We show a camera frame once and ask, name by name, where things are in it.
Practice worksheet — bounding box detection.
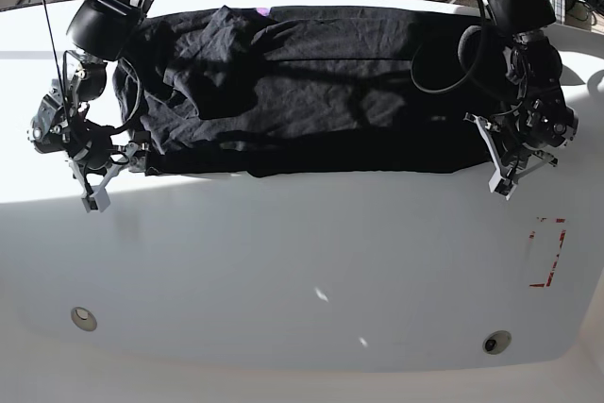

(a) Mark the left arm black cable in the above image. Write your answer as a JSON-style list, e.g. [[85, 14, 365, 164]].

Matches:
[[410, 0, 501, 95]]

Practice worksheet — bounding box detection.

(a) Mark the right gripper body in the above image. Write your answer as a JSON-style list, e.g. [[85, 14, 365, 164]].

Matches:
[[68, 133, 114, 176]]

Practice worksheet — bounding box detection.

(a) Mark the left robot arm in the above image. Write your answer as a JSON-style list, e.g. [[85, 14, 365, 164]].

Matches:
[[465, 0, 579, 198]]

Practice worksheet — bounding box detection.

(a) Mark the black t-shirt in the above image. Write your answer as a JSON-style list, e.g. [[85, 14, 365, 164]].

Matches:
[[113, 6, 516, 177]]

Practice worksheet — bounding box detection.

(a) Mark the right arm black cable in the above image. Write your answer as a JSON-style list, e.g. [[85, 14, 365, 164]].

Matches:
[[32, 0, 145, 140]]

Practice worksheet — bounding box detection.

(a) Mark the red tape rectangle marking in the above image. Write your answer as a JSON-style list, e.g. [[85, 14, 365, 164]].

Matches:
[[524, 217, 568, 288]]

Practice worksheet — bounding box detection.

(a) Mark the round table grommet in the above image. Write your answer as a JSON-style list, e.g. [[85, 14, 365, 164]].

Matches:
[[482, 330, 512, 356], [70, 307, 98, 332]]

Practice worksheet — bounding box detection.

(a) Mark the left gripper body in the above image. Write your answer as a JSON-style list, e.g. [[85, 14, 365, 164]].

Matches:
[[495, 126, 543, 166]]

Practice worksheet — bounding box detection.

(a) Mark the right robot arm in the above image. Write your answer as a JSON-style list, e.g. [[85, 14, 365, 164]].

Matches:
[[28, 0, 155, 211]]

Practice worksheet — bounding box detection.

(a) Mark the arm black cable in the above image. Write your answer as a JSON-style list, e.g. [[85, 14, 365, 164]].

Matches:
[[410, 0, 501, 95], [32, 0, 145, 140]]

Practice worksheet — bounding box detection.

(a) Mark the left round table grommet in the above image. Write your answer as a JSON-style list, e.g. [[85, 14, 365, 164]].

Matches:
[[70, 307, 98, 332]]

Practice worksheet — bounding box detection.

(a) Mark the right round table grommet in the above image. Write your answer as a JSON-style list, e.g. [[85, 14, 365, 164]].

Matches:
[[482, 330, 512, 356]]

